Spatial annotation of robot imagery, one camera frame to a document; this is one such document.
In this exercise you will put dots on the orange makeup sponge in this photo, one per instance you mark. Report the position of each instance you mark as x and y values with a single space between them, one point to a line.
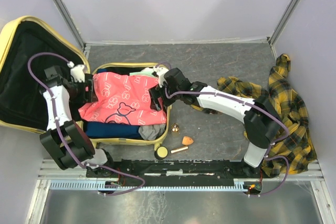
187 141

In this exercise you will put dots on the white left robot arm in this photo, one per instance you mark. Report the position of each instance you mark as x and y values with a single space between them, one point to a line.
65 141

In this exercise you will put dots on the pink printed garment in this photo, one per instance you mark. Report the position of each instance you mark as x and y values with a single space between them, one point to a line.
122 99

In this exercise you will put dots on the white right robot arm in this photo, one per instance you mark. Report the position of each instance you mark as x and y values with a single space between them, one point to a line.
260 119

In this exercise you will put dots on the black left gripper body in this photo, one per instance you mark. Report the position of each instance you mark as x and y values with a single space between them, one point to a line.
78 94

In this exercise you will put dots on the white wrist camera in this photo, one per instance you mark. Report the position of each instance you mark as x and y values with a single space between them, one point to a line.
77 72
160 72

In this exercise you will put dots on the blue garment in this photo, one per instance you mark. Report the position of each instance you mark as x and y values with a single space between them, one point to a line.
112 130

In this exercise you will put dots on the blue slotted cable duct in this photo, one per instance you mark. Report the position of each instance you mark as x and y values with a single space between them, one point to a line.
155 183

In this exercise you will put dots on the yellow suitcase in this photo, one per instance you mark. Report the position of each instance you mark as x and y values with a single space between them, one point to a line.
22 105

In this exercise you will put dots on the rose gold lipstick tube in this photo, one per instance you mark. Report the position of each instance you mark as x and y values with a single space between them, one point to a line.
179 149

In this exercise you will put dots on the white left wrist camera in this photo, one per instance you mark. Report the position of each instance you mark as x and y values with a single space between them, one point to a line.
77 72

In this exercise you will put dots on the yellow plaid shirt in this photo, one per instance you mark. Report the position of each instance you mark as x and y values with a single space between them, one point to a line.
297 147

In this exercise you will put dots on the grey garment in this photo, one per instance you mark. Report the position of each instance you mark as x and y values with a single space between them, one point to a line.
151 132

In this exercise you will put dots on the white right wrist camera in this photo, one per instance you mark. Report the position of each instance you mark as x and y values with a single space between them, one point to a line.
160 72

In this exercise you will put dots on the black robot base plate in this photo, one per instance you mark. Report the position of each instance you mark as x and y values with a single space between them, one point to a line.
200 168

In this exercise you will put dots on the right aluminium frame post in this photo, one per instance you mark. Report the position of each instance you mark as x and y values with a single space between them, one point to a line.
283 21

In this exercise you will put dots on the aluminium frame post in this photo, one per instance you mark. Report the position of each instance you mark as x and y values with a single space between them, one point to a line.
283 21
69 22

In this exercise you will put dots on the white garment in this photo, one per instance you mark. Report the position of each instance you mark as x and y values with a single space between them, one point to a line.
147 72

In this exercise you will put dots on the mint green flowered cloth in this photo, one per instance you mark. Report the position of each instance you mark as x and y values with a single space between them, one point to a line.
139 74

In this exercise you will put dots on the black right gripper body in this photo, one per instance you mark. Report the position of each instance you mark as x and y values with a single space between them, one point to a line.
169 101

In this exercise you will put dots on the left aluminium frame post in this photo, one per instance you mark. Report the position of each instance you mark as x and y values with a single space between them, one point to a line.
69 22

